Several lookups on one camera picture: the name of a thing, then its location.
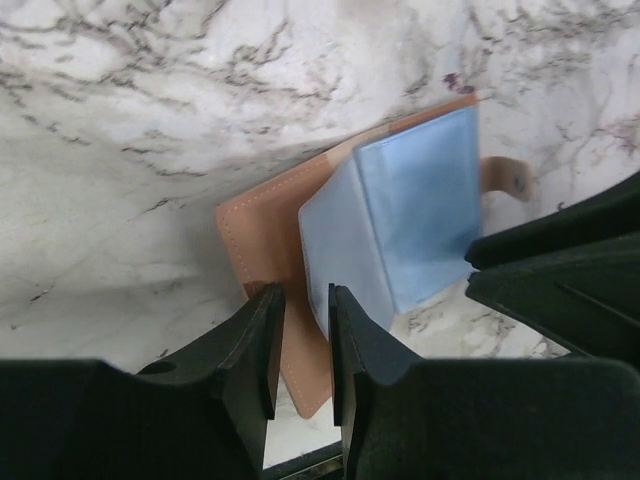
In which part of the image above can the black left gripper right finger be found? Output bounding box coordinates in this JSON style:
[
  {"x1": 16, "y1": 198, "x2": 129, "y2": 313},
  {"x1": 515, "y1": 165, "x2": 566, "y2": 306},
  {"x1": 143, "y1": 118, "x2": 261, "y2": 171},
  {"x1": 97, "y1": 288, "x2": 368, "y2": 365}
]
[{"x1": 328, "y1": 285, "x2": 639, "y2": 479}]

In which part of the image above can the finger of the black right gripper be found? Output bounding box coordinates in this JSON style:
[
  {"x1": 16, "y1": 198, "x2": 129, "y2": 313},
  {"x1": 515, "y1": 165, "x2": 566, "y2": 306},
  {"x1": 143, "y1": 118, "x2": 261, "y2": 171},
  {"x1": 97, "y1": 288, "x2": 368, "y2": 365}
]
[
  {"x1": 466, "y1": 234, "x2": 639, "y2": 358},
  {"x1": 465, "y1": 173, "x2": 639, "y2": 270}
]

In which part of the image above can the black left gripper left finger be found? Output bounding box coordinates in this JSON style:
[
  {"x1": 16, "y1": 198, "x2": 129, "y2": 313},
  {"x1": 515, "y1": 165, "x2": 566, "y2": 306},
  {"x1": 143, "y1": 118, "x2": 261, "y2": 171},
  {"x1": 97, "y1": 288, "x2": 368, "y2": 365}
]
[{"x1": 1, "y1": 284, "x2": 285, "y2": 479}]

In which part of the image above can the tan leather card holder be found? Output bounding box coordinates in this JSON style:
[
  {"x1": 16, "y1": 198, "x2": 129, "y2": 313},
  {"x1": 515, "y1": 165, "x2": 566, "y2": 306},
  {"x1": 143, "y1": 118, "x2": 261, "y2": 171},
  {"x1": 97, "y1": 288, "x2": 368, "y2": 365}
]
[{"x1": 215, "y1": 94, "x2": 533, "y2": 418}]

